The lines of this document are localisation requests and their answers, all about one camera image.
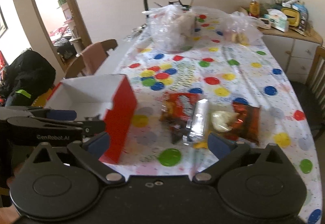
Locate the pink cloth on chair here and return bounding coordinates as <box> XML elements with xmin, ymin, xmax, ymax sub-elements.
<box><xmin>81</xmin><ymin>42</ymin><xmax>107</xmax><ymax>75</ymax></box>

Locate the wooden slatted chair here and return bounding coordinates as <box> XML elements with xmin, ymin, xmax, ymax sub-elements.
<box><xmin>291</xmin><ymin>46</ymin><xmax>325</xmax><ymax>140</ymax></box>

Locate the red white cardboard box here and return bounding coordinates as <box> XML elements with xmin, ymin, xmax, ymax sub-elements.
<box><xmin>45</xmin><ymin>74</ymin><xmax>137</xmax><ymax>164</ymax></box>

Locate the orange juice bottle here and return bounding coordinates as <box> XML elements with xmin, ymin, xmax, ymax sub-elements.
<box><xmin>249</xmin><ymin>0</ymin><xmax>260</xmax><ymax>18</ymax></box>

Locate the clear bag with pastries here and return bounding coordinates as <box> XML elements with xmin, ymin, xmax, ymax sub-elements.
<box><xmin>222</xmin><ymin>12</ymin><xmax>264</xmax><ymax>46</ymax></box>

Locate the black jacket on chair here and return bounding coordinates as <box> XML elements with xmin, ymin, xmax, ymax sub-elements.
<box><xmin>1</xmin><ymin>50</ymin><xmax>56</xmax><ymax>107</ymax></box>

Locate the white wooden cabinet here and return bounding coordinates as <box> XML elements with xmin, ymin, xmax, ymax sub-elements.
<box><xmin>260</xmin><ymin>28</ymin><xmax>323</xmax><ymax>84</ymax></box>

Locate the silver foil snack packet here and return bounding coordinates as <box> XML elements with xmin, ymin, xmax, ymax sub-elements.
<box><xmin>183</xmin><ymin>98</ymin><xmax>209</xmax><ymax>145</ymax></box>

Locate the wooden chair with pink cloth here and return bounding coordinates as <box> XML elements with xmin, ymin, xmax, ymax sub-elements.
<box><xmin>65</xmin><ymin>39</ymin><xmax>118</xmax><ymax>79</ymax></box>

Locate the white tissue pack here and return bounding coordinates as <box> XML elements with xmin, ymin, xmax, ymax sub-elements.
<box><xmin>264</xmin><ymin>9</ymin><xmax>289</xmax><ymax>32</ymax></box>

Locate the large clear plastic bag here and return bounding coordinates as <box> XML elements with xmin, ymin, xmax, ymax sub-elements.
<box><xmin>143</xmin><ymin>4</ymin><xmax>196</xmax><ymax>53</ymax></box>

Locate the colourful polka dot tablecloth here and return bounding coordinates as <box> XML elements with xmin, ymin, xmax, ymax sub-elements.
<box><xmin>98</xmin><ymin>8</ymin><xmax>324</xmax><ymax>223</ymax></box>

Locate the yellow box on cabinet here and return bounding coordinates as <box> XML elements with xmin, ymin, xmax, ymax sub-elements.
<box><xmin>281</xmin><ymin>7</ymin><xmax>300</xmax><ymax>27</ymax></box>

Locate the red pretzel snack bag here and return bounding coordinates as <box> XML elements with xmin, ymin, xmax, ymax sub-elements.
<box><xmin>160</xmin><ymin>92</ymin><xmax>200</xmax><ymax>144</ymax></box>

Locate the pale yellow snack bag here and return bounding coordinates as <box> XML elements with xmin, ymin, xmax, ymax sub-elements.
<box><xmin>211</xmin><ymin>111</ymin><xmax>238</xmax><ymax>133</ymax></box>

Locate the dark red chip bag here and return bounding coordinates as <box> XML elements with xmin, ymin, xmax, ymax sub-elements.
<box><xmin>224</xmin><ymin>101</ymin><xmax>260</xmax><ymax>145</ymax></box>

